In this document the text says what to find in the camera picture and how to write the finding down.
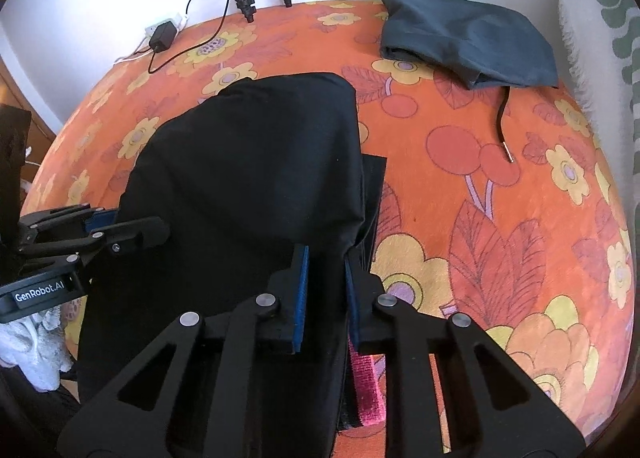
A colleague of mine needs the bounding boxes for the person's left hand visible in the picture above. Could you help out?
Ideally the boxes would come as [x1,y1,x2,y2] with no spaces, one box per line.
[0,300,74,394]

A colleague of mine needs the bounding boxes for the green striped white pillow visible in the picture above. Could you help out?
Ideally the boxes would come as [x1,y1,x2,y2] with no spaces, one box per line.
[557,0,640,219]

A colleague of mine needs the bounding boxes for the orange floral bed sheet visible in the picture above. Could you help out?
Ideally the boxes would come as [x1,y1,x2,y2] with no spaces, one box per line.
[20,0,633,458]

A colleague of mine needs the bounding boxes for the black drawstring cord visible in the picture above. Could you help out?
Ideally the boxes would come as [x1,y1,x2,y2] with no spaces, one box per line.
[495,85,518,163]

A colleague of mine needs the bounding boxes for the black pants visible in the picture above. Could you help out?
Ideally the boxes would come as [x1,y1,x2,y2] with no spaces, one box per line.
[77,72,388,458]

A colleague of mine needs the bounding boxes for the white cable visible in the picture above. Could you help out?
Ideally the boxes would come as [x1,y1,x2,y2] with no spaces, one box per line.
[114,40,153,65]

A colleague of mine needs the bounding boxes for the folded dark grey garment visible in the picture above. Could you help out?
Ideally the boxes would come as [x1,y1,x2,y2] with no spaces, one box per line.
[380,0,560,91]

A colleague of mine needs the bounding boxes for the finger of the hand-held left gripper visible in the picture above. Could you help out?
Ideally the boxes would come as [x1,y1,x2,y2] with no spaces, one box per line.
[29,217,171,269]
[20,204,122,240]

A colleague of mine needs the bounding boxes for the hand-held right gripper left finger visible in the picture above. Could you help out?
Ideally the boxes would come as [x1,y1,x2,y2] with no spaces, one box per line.
[57,244,311,458]

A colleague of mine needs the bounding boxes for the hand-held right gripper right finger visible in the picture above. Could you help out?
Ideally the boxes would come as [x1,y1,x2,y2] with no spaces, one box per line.
[344,258,586,458]

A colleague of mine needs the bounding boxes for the black adapter cable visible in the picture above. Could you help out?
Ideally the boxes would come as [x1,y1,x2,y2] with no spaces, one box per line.
[147,0,228,74]

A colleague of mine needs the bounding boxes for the black power adapter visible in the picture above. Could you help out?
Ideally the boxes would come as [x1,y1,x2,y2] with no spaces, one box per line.
[149,22,179,54]

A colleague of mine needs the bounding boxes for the white power strip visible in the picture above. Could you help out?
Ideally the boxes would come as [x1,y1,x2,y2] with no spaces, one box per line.
[145,13,188,39]

